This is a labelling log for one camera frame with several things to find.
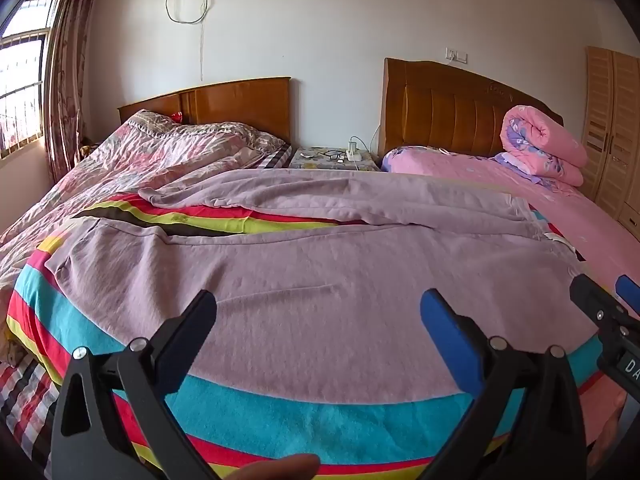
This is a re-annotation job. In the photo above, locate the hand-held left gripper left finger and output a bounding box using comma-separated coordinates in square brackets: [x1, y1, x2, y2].
[50, 289, 221, 480]

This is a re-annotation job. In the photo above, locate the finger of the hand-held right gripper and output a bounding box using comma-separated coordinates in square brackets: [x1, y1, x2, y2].
[615, 274, 640, 319]
[569, 273, 632, 333]

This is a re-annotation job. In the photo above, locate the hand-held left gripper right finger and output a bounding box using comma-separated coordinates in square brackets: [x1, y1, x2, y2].
[420, 288, 588, 480]

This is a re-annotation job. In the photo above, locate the mauve sweater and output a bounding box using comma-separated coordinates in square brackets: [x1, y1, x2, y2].
[44, 169, 601, 407]

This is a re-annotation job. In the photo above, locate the person's left hand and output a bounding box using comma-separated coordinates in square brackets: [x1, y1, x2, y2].
[226, 453, 321, 480]

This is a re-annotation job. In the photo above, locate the pink bed sheet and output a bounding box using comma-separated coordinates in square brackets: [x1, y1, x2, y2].
[381, 145, 640, 461]

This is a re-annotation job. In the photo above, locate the striped colourful blanket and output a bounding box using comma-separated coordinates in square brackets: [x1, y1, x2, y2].
[5, 192, 607, 480]

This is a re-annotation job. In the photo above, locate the floral pink quilt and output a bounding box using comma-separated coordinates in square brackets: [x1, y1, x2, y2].
[0, 109, 287, 293]

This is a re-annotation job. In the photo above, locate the rolled pink quilt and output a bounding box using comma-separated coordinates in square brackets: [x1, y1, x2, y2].
[494, 105, 589, 189]

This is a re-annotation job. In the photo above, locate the light wooden wardrobe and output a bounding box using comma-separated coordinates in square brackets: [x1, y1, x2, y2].
[582, 46, 640, 247]

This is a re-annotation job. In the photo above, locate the plaid bed sheet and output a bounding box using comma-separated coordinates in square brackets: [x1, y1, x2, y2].
[0, 355, 68, 480]

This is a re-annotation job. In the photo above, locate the nightstand with floral cover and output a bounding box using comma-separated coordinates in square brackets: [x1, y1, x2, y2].
[288, 146, 381, 171]

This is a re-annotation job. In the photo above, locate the flat wooden headboard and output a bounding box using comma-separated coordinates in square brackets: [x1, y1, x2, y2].
[117, 77, 293, 144]

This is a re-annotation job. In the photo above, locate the floral red curtain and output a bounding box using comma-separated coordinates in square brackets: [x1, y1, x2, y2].
[43, 0, 107, 187]

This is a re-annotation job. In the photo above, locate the barred window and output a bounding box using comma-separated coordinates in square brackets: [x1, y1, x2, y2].
[0, 0, 59, 162]

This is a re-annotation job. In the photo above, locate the air conditioner cable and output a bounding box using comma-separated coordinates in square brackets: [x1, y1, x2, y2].
[164, 0, 217, 82]

